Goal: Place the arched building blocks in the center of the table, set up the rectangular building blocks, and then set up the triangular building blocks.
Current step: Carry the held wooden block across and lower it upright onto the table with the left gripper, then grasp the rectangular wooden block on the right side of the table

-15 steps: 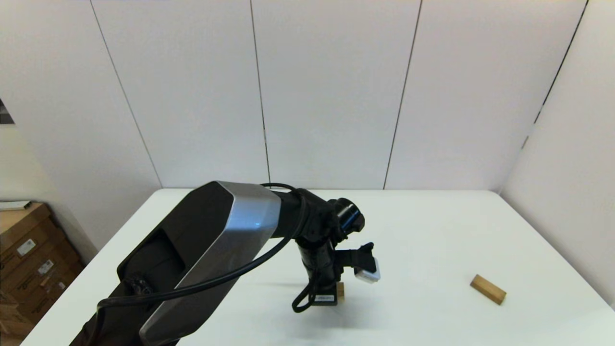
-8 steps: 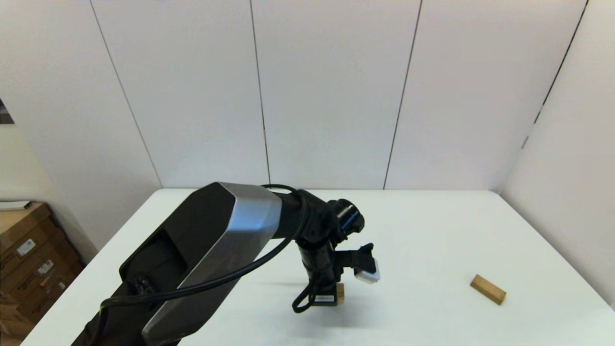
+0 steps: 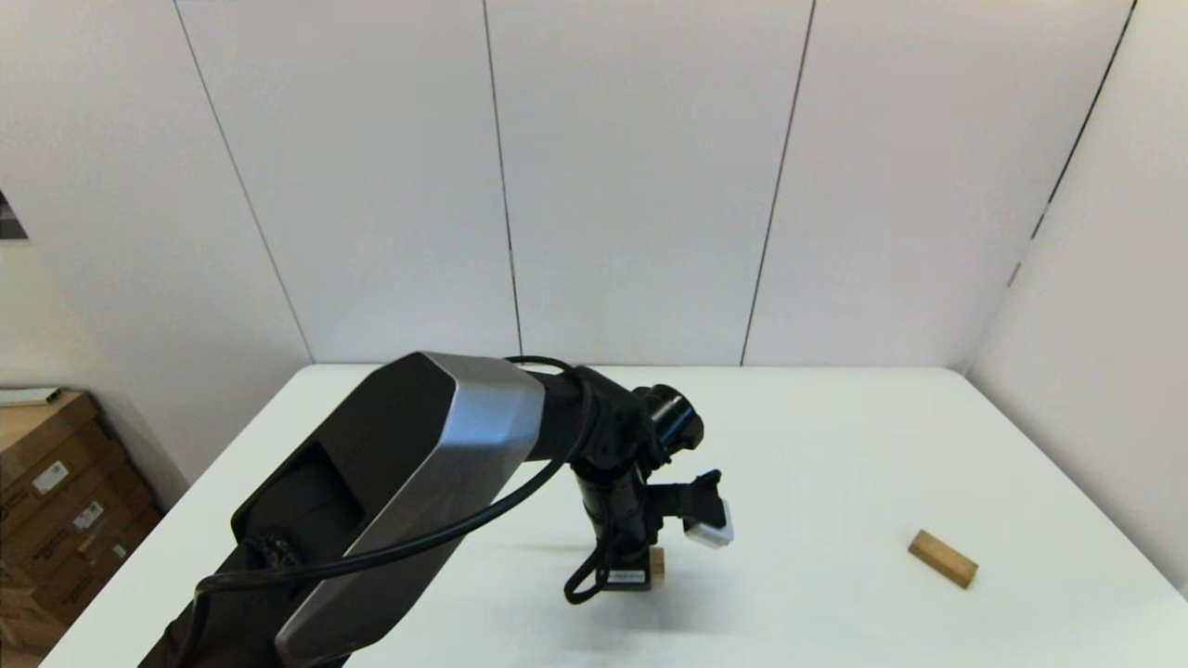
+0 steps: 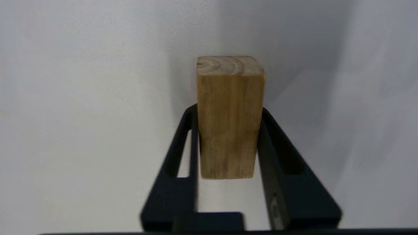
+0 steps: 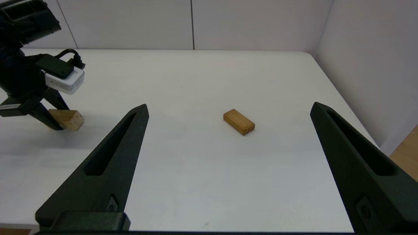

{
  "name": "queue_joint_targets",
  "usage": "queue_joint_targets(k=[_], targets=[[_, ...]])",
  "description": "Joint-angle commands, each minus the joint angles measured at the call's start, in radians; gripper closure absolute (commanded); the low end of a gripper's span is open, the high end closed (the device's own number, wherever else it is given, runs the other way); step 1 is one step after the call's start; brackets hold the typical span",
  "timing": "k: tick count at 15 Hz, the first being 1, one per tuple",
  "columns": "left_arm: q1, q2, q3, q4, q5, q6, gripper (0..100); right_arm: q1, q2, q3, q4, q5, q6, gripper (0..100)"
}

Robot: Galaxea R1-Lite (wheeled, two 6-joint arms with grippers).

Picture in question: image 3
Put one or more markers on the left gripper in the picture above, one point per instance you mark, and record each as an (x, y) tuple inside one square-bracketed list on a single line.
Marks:
[(622, 510)]

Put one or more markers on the arched wooden building block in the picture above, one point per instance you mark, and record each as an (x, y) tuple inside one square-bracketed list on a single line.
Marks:
[(657, 564)]

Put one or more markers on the rectangular wooden building block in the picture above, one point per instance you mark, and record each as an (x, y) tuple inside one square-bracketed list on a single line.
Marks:
[(942, 558)]

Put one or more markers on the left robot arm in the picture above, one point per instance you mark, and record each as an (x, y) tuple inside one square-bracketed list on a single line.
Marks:
[(418, 445)]

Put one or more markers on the cardboard box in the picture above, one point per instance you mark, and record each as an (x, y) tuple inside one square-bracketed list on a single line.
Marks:
[(23, 631), (83, 547), (37, 431)]

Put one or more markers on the white flat board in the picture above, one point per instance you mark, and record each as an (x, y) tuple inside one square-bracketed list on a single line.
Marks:
[(23, 397)]

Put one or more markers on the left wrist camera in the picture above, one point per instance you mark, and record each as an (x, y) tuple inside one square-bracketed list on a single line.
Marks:
[(710, 531)]

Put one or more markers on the dark framed wall panel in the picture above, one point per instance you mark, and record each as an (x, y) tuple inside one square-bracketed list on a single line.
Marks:
[(9, 223)]

